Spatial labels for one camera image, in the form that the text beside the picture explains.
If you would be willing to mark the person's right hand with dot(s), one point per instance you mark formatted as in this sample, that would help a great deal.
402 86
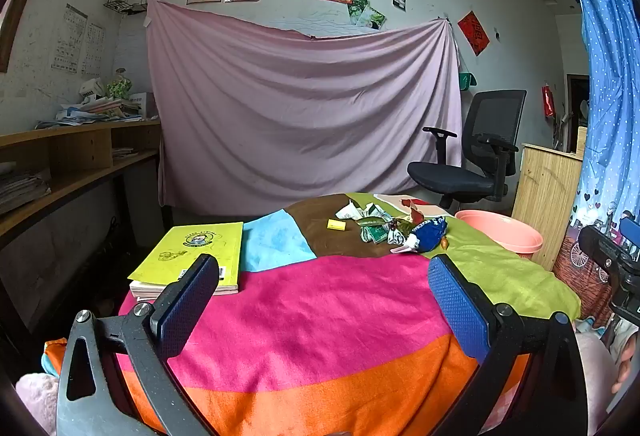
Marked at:
627 363

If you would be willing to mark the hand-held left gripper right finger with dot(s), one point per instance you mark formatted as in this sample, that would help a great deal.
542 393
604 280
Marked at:
460 306

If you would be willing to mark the wooden cabinet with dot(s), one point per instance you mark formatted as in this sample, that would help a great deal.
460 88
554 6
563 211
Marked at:
545 196

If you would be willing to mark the wooden shelf desk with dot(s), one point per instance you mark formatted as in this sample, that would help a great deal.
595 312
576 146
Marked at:
75 150

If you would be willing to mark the white green sachet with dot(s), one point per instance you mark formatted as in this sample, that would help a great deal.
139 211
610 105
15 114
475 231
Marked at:
375 211

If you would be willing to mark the white book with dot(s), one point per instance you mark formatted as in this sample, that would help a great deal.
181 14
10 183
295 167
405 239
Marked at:
145 289

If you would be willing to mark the red paper decoration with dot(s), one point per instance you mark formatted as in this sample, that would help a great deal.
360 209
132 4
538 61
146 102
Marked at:
473 33

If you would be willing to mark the pile of papers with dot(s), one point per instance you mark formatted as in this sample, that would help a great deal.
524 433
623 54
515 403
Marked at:
95 110

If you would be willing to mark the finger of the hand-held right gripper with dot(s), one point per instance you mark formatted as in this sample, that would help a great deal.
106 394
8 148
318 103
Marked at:
631 228

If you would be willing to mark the green flower photo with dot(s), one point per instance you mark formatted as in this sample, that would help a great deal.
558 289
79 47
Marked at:
374 18
356 8

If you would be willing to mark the white tube wrapper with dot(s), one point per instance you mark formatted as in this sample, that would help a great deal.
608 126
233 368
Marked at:
402 245

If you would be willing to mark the small green plant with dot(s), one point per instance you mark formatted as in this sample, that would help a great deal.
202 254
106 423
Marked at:
119 85

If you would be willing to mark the pink hanging sheet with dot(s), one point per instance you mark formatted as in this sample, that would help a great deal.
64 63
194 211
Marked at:
300 115

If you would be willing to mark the red leaf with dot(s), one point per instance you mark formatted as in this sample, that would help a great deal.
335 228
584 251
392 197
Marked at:
414 215

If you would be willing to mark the blue patterned curtain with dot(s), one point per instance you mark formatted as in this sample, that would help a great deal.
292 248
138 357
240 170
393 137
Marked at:
605 90

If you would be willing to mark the red hanging bag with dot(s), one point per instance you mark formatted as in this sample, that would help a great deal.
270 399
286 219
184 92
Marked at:
548 100

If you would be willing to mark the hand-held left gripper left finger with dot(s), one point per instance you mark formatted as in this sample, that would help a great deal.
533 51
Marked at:
187 306

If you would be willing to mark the yellow book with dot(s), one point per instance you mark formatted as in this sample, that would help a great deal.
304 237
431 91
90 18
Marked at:
190 251

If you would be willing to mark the stack of newspapers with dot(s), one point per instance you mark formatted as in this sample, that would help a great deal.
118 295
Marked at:
22 191

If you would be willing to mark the pink fleece cloth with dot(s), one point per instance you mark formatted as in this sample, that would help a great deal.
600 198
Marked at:
35 401
595 376

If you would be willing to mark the green leaf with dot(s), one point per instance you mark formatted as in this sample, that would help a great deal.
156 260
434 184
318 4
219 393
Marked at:
371 221

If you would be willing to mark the multicolour patchwork blanket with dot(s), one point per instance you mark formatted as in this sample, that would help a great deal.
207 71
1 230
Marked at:
325 316

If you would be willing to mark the papers in shelf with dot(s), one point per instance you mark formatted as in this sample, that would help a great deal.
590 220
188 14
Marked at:
122 153

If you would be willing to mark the white cardboard box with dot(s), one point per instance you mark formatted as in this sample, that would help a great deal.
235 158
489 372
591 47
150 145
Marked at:
144 104

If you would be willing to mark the blue wrapper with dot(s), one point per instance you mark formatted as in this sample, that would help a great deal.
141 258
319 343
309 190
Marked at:
429 236

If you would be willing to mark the small yellow block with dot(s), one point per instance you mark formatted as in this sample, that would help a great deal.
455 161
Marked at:
336 224

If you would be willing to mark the white paper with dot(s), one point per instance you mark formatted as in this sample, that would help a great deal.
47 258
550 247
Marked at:
348 211

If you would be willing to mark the crushed green white carton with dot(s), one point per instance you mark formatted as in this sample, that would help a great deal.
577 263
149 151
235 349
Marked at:
375 234

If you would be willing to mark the white wall chart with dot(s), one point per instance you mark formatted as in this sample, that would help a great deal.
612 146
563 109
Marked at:
94 48
67 38

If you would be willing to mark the small orange peel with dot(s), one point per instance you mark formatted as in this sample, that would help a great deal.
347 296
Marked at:
444 242

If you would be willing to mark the pink plastic basin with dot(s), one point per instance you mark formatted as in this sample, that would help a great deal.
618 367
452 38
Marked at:
500 236

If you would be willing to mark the black office chair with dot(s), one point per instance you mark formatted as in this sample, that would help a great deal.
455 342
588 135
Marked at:
450 178

